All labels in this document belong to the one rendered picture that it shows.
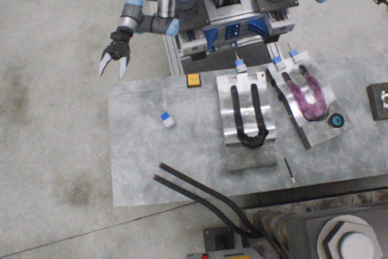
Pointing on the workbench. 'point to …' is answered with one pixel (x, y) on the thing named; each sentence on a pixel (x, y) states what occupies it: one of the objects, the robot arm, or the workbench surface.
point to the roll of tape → (337, 121)
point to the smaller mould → (378, 100)
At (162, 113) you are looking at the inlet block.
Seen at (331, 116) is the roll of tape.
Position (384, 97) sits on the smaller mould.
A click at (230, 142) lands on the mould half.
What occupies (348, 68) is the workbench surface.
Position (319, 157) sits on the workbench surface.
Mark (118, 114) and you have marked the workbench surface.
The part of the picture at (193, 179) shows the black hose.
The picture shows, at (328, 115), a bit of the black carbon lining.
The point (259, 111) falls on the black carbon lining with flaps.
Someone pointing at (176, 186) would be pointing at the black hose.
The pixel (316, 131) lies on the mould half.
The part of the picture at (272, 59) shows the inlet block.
